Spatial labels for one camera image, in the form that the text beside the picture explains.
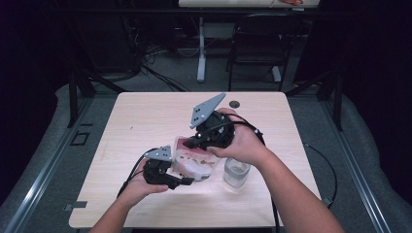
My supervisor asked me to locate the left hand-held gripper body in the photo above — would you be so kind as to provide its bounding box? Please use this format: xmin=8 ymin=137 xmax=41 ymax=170
xmin=142 ymin=145 xmax=173 ymax=189

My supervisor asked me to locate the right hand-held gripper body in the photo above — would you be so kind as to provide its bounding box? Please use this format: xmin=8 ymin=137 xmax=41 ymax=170
xmin=189 ymin=92 xmax=236 ymax=150

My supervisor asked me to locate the clear red-printed plastic pouch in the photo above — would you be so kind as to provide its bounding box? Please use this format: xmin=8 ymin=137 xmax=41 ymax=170
xmin=170 ymin=135 xmax=223 ymax=183

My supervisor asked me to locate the white lidded container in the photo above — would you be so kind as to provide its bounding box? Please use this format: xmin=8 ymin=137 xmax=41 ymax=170
xmin=223 ymin=157 xmax=252 ymax=188

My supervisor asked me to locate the person's left hand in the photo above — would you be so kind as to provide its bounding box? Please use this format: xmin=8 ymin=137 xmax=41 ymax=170
xmin=124 ymin=159 xmax=170 ymax=208

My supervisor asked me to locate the person's right hand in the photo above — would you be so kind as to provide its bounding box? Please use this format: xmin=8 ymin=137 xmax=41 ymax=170
xmin=207 ymin=107 xmax=270 ymax=167

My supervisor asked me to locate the white desk leg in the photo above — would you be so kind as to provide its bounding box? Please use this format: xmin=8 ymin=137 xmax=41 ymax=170
xmin=196 ymin=17 xmax=207 ymax=83

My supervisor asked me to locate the grey under-desk box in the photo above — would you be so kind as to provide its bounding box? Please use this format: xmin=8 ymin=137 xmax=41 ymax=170
xmin=203 ymin=22 xmax=239 ymax=41

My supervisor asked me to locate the black folding chair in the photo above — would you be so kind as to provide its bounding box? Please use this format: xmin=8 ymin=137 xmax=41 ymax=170
xmin=226 ymin=13 xmax=304 ymax=92

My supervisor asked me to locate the black metal stand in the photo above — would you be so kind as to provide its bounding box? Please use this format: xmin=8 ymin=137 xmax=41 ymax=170
xmin=66 ymin=64 xmax=127 ymax=129
xmin=285 ymin=69 xmax=344 ymax=132

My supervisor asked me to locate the light wooden background desk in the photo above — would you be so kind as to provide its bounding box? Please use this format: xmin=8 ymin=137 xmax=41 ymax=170
xmin=178 ymin=0 xmax=321 ymax=9

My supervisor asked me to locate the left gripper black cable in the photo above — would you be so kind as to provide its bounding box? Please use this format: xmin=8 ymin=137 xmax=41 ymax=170
xmin=116 ymin=148 xmax=158 ymax=199

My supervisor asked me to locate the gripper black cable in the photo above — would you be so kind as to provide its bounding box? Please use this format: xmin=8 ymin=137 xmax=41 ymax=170
xmin=116 ymin=148 xmax=158 ymax=199
xmin=223 ymin=113 xmax=338 ymax=233

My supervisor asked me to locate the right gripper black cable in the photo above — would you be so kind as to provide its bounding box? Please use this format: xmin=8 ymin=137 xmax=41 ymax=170
xmin=223 ymin=113 xmax=338 ymax=233

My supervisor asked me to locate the floor cable bundle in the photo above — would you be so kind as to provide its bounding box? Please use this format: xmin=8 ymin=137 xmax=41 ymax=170
xmin=120 ymin=16 xmax=192 ymax=93

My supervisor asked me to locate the aluminium floor rail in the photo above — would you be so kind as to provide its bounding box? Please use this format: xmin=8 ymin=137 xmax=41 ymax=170
xmin=319 ymin=100 xmax=392 ymax=233
xmin=4 ymin=96 xmax=93 ymax=233

